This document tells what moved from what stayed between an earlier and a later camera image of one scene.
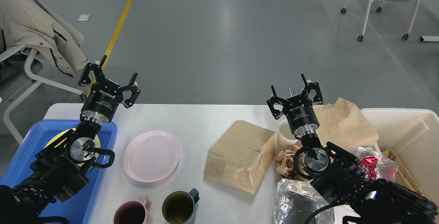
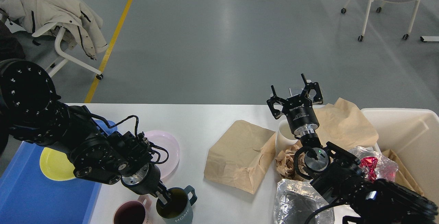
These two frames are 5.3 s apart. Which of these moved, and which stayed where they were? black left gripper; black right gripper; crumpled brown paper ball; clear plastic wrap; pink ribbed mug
Moved: black left gripper
Stayed: crumpled brown paper ball; pink ribbed mug; black right gripper; clear plastic wrap
